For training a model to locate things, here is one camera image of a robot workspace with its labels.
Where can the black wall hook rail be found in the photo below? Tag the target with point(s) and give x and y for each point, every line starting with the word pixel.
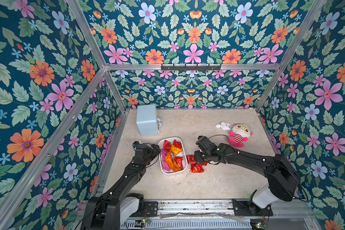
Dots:
pixel 190 67

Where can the yellow tea bag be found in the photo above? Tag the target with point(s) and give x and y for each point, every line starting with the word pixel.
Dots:
pixel 175 150

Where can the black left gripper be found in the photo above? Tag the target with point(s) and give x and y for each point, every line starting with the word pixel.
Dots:
pixel 153 154

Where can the small white plush bunny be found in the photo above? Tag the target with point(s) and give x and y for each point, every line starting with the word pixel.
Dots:
pixel 224 126

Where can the aluminium corner post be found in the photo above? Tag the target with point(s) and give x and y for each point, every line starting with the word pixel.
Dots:
pixel 310 17

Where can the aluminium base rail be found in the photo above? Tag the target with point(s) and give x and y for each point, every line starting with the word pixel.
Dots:
pixel 223 214

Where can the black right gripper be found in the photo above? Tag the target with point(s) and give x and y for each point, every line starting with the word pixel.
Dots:
pixel 200 155

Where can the pink striped plush doll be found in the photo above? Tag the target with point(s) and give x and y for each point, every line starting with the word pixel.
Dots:
pixel 239 134

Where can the light blue drawer cabinet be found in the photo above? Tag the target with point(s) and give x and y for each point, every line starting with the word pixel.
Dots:
pixel 147 120

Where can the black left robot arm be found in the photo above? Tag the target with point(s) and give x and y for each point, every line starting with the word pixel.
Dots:
pixel 106 209

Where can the pink tea bag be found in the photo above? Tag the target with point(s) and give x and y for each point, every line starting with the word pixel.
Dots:
pixel 163 161

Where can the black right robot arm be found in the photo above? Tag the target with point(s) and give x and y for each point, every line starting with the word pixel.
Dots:
pixel 282 178

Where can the orange tea bag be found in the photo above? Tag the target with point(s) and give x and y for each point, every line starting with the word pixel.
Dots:
pixel 169 159

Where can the white plastic storage box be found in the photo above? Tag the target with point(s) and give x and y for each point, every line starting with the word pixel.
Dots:
pixel 181 154

